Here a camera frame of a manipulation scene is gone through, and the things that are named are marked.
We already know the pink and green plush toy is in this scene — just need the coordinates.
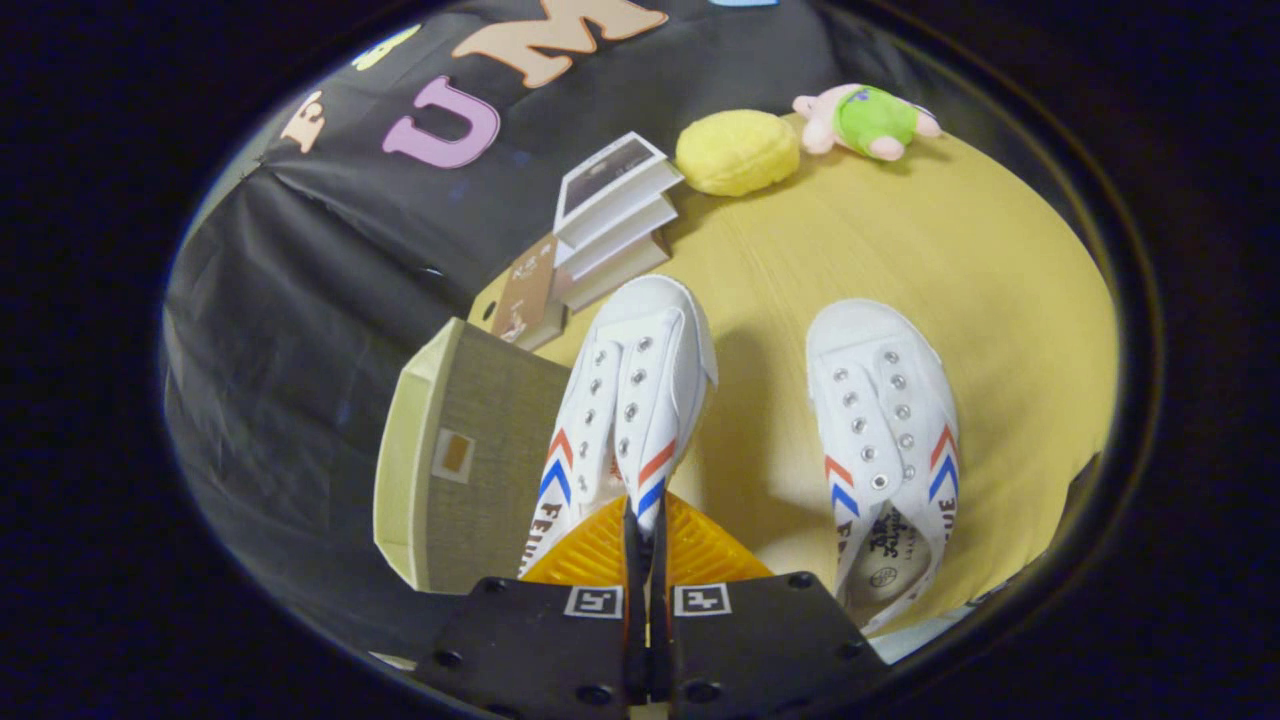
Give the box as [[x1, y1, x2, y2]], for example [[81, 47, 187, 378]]
[[792, 84, 943, 162]]

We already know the white shoe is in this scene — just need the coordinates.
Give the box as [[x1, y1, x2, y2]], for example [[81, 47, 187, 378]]
[[806, 298, 961, 636], [517, 275, 719, 581]]

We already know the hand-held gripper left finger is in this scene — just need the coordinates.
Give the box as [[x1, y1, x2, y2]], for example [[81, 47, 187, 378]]
[[415, 495, 646, 720]]

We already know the yellow plush cushion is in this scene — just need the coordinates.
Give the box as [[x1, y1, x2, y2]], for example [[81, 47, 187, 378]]
[[675, 109, 801, 197]]

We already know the pinkish brown cover book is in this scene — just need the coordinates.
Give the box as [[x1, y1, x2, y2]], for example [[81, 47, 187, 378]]
[[550, 232, 673, 313]]

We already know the grey fabric storage box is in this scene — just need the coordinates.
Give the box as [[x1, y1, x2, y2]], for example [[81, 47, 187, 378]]
[[372, 318, 571, 594]]

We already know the flat brown book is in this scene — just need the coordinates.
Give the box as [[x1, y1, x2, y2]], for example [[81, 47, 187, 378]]
[[490, 233, 569, 351]]

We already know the black backdrop cloth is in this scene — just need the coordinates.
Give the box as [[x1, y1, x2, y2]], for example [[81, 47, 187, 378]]
[[160, 0, 1001, 651]]

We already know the white patterned book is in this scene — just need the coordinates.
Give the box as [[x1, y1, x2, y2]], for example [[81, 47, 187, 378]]
[[555, 195, 679, 283]]

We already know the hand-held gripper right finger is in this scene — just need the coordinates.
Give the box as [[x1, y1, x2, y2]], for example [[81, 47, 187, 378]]
[[650, 495, 889, 720]]

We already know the white portrait cover book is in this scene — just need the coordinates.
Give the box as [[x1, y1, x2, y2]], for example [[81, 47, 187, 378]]
[[553, 132, 686, 251]]

